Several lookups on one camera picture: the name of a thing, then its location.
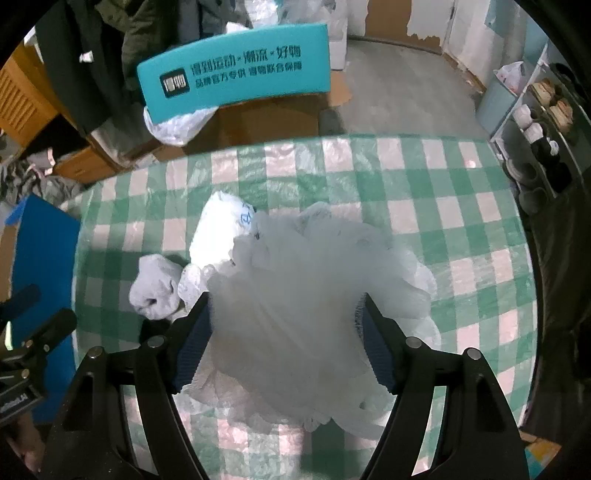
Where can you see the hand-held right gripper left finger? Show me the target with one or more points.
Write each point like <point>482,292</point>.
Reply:
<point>194,353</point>

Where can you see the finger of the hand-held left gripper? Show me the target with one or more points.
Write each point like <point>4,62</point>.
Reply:
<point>21,301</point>
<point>51,330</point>

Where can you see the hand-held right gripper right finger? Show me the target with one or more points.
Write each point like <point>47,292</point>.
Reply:
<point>376,353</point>

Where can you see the blue cardboard box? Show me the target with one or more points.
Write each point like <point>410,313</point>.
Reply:
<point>41,258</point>

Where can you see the white mesh bath pouf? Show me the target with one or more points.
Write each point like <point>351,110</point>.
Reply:
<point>304,314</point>

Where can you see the person's left hand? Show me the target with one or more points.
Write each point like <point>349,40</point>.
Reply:
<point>25,441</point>

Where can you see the light grey cloth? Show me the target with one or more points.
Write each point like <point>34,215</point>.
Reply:
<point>154,288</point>

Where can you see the pile of grey clothes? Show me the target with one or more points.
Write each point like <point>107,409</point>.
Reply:
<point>32,177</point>

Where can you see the white blue-printed plastic bag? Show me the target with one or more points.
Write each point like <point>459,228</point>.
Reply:
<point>217,230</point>

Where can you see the green checked tablecloth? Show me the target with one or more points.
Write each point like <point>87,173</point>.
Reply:
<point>438,207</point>

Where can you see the wooden louvred wardrobe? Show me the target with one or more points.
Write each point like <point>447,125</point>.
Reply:
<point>41,115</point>

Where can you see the grey shoe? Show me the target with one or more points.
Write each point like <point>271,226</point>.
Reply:
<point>533,201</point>
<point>519,173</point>

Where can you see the thin white plastic bag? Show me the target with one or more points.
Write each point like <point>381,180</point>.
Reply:
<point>178,127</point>

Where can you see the brown cardboard box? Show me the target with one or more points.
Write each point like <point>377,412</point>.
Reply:
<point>272,117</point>

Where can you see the black hanging coat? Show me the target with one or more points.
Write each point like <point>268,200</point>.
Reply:
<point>78,55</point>

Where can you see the black shoe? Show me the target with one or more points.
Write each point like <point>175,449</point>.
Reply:
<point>549,150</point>
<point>562,177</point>

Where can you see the shoe rack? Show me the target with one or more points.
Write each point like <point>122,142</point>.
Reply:
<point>554,152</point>

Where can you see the white shoe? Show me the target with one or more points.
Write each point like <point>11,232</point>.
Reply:
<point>535,133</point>
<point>524,115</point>

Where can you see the light blue bin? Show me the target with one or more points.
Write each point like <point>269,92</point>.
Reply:
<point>496,104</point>

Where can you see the teal printed box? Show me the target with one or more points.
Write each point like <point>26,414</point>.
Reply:
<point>240,69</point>

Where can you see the tan shoe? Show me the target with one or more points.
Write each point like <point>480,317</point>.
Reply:
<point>542,91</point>
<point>561,115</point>

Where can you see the olive hanging jacket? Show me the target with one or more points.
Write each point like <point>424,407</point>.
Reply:
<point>157,32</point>

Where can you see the white bag in bin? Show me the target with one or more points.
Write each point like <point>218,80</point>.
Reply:
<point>510,76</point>

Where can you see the grey-blue hanging jacket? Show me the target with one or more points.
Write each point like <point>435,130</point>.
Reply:
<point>212,18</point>

